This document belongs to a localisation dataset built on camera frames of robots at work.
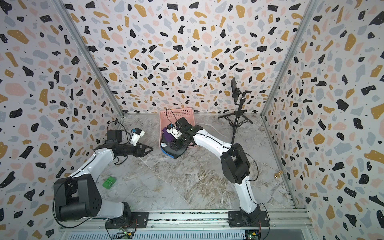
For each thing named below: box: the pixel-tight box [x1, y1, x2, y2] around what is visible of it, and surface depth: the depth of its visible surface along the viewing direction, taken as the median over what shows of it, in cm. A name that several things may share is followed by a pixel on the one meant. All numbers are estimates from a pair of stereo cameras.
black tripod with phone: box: [217, 77, 254, 145], surface depth 102 cm
